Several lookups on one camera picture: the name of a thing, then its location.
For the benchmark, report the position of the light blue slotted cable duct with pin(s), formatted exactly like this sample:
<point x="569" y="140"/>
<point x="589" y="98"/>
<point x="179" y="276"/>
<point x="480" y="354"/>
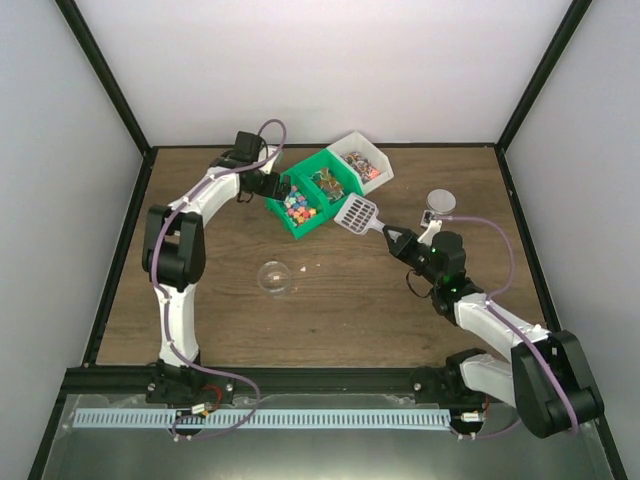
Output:
<point x="265" y="419"/>

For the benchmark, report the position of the lilac slotted plastic scoop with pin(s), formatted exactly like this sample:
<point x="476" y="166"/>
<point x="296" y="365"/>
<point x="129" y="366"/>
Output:
<point x="358" y="215"/>

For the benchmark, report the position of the green bin candies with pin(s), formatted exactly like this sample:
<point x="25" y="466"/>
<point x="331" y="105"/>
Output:
<point x="304" y="209"/>
<point x="330" y="178"/>

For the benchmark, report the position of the clear plastic round container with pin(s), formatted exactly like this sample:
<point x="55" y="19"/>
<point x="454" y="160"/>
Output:
<point x="275" y="279"/>

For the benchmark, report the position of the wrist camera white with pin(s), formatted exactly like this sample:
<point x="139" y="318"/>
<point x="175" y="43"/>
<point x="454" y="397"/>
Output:
<point x="431" y="224"/>
<point x="274" y="160"/>

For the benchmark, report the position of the round grey metal lid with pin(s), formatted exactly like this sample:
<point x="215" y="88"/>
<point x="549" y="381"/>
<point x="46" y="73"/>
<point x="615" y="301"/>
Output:
<point x="441" y="201"/>

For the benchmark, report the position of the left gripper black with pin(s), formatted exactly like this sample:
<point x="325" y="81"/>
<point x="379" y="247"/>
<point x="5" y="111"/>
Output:
<point x="269" y="191"/>

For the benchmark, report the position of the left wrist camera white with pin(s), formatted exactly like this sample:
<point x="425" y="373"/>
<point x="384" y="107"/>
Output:
<point x="274" y="160"/>

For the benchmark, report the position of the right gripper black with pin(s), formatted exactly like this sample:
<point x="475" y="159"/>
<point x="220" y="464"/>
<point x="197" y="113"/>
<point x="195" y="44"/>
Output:
<point x="401" y="249"/>

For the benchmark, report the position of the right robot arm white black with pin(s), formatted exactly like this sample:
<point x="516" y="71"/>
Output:
<point x="559" y="354"/>

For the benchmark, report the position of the white bin striped candies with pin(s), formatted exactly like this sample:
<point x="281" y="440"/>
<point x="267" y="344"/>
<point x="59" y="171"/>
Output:
<point x="370" y="165"/>

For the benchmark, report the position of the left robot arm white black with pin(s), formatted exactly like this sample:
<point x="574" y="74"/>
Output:
<point x="174" y="249"/>

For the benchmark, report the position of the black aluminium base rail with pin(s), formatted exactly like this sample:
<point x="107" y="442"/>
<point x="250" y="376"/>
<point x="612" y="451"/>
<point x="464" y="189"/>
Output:
<point x="453" y="384"/>

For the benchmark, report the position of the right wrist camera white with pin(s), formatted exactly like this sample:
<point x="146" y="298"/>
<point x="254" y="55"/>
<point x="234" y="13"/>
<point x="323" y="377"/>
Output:
<point x="431" y="224"/>

